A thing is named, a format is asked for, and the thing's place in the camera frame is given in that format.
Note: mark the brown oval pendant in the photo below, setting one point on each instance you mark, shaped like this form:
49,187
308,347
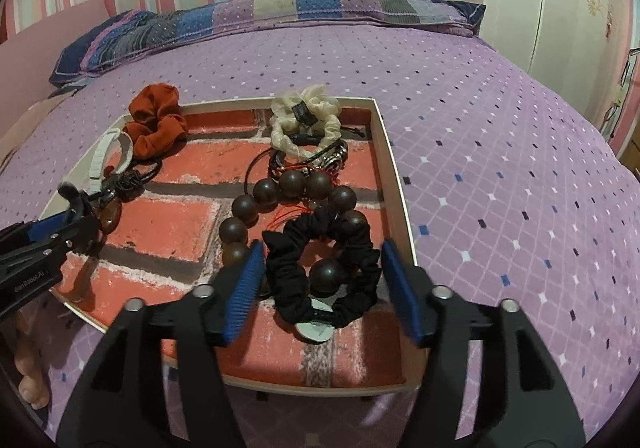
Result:
111,217

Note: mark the cream scrunchie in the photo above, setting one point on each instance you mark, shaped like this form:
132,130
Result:
285,138

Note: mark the pink headboard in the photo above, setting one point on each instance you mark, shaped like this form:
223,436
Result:
40,43

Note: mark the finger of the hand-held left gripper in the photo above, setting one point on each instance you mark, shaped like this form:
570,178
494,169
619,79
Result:
50,225
80,238

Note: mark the pale round disc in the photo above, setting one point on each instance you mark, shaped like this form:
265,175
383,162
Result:
312,328

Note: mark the orange scrunchie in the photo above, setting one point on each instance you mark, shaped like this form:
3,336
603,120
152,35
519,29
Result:
155,128

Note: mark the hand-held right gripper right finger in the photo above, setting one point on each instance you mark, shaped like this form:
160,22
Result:
400,293

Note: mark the white wardrobe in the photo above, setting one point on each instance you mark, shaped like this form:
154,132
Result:
515,28

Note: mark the black scrunchie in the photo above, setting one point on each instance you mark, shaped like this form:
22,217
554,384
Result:
285,278

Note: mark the purple dotted bedspread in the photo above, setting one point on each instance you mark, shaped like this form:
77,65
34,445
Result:
500,178

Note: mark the person's left hand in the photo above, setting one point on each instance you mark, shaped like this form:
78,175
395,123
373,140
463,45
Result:
30,363

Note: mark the red knot charm with beads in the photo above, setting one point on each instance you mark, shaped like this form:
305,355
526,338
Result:
287,217

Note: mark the white bangle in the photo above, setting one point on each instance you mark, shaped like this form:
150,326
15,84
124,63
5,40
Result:
100,158

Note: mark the white tray with brick lining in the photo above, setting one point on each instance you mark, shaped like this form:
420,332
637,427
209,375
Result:
165,228

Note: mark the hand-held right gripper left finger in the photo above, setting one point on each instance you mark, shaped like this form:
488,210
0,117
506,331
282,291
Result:
245,293

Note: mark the striped patchwork pillow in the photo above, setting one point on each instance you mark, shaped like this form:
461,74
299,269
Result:
125,41
325,8

